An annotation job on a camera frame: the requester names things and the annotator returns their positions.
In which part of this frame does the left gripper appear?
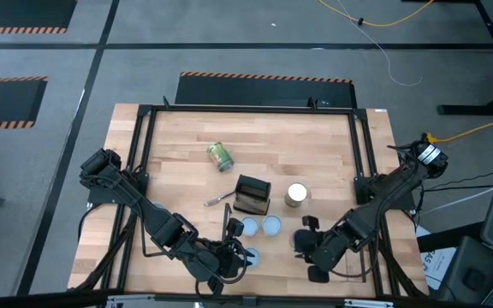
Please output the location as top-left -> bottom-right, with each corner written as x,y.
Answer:
185,216 -> 248,296

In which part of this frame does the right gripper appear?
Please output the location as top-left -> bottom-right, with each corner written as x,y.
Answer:
294,216 -> 353,284

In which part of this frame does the yellow pineapple rings can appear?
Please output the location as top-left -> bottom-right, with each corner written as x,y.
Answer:
245,246 -> 262,270

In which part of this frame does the small blue-white cup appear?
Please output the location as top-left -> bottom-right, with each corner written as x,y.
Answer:
261,214 -> 282,238
241,216 -> 260,238

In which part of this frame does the silver butter knife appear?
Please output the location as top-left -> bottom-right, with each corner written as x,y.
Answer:
204,190 -> 236,208

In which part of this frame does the white paper sheet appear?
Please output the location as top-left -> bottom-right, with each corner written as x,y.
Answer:
415,225 -> 447,292

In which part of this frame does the black desk leg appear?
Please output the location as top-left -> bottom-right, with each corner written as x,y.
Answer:
417,222 -> 485,253

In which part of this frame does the grey case with keyboard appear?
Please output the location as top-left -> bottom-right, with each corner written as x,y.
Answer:
437,235 -> 493,308

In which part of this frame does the black hazard-striped floor mat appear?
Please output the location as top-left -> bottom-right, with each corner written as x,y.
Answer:
174,71 -> 358,109
0,75 -> 50,132
0,0 -> 79,35

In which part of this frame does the metal box grater black handle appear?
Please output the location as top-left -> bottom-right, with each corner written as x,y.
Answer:
232,173 -> 272,216

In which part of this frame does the black table frame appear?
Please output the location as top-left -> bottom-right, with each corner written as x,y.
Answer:
68,96 -> 430,308

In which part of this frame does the yellow cable with plug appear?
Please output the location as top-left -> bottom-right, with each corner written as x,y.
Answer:
425,110 -> 493,145

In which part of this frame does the black cable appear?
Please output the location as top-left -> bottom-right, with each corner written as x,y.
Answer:
417,169 -> 493,193

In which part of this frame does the thin white floor cable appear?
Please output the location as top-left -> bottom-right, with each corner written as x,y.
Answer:
336,0 -> 424,87

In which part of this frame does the black desk frame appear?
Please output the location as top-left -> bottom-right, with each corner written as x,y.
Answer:
437,0 -> 493,116

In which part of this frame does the yellow floor cable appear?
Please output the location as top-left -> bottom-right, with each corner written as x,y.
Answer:
318,0 -> 436,28

